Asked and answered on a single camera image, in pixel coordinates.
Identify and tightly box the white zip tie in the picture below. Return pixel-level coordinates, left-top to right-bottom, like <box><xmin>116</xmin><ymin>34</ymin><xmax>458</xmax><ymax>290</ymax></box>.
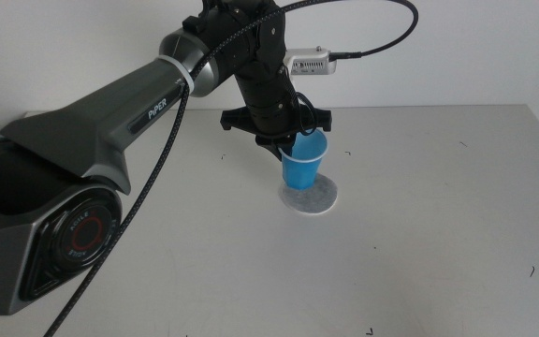
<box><xmin>156</xmin><ymin>54</ymin><xmax>197</xmax><ymax>94</ymax></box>

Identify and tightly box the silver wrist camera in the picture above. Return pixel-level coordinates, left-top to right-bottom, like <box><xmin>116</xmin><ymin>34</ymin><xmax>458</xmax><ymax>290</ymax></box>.
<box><xmin>284</xmin><ymin>46</ymin><xmax>338</xmax><ymax>77</ymax></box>

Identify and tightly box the blue plastic cup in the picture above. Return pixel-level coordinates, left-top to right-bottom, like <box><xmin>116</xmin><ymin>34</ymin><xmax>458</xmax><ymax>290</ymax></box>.
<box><xmin>278</xmin><ymin>129</ymin><xmax>330</xmax><ymax>191</ymax></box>

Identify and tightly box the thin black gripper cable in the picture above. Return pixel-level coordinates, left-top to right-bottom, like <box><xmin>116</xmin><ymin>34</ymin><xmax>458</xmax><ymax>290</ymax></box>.
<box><xmin>278</xmin><ymin>64</ymin><xmax>318</xmax><ymax>138</ymax></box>

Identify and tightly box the black braided cable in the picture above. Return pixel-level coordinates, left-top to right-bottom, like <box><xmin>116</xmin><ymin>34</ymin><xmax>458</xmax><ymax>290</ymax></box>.
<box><xmin>42</xmin><ymin>0</ymin><xmax>420</xmax><ymax>337</ymax></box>

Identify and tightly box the round grey cup mat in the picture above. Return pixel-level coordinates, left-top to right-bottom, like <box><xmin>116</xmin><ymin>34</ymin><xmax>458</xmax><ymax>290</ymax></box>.
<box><xmin>278</xmin><ymin>172</ymin><xmax>340</xmax><ymax>216</ymax></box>

